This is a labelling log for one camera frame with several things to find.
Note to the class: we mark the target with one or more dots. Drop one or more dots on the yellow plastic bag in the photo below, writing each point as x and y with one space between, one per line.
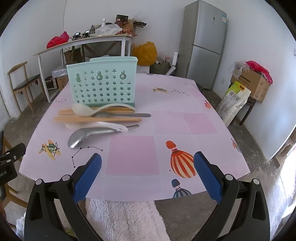
144 53

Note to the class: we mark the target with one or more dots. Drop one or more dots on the white plastic spoon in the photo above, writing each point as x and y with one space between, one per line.
79 109
104 126

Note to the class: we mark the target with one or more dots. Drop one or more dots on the clear plastic bag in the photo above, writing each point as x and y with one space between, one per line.
238 67

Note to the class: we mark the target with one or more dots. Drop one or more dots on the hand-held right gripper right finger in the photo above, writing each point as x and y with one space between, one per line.
208 178

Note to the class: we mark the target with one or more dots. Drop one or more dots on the red plastic bag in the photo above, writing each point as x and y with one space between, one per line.
56 41

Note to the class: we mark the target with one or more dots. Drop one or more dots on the brown paper bag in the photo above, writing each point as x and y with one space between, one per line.
74 55

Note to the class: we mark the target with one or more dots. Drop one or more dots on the black and white appliance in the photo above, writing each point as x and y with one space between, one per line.
50 83

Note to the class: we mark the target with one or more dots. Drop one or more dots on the teal plastic utensil holder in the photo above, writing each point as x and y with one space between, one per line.
101 92

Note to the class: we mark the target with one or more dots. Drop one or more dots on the silver refrigerator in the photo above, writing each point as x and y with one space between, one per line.
203 34

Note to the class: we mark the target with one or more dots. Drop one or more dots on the brown clutter pile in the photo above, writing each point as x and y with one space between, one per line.
129 23

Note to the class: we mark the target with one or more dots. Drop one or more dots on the white plastic bag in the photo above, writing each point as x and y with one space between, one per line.
107 30

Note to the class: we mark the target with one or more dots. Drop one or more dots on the glass bottle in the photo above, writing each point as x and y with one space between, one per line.
103 23

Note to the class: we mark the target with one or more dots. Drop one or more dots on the white side table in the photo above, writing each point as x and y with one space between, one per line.
92 39

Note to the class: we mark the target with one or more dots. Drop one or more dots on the white and yellow rice bag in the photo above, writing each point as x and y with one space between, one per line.
233 102

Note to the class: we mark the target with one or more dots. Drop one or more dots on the pink printed tablecloth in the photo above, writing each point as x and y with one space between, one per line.
131 157

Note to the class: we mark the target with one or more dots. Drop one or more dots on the green bag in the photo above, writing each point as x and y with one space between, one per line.
160 67

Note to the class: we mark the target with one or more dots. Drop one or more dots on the large cardboard box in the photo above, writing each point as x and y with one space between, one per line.
252 83

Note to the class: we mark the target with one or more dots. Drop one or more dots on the dark stool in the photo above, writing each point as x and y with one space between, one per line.
251 104

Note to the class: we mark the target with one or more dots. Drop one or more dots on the stainless steel spoon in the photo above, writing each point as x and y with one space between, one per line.
138 114
77 139

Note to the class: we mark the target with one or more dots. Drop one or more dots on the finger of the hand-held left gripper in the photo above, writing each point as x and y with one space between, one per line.
15 150

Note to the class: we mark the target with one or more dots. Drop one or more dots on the white board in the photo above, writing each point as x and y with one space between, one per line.
174 60

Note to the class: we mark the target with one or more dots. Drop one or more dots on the red cloth bag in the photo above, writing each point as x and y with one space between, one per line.
259 68

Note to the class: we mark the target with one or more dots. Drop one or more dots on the white storage box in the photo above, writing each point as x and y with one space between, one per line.
143 69

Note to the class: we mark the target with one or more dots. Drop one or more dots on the small cardboard box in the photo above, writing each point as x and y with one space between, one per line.
62 82

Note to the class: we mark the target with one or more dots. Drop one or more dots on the small black device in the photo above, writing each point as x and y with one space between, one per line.
76 36
87 33

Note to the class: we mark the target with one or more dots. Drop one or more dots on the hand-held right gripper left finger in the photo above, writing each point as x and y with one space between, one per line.
89 176

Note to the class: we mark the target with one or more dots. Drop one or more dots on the white fluffy robe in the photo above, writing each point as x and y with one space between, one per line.
120 222

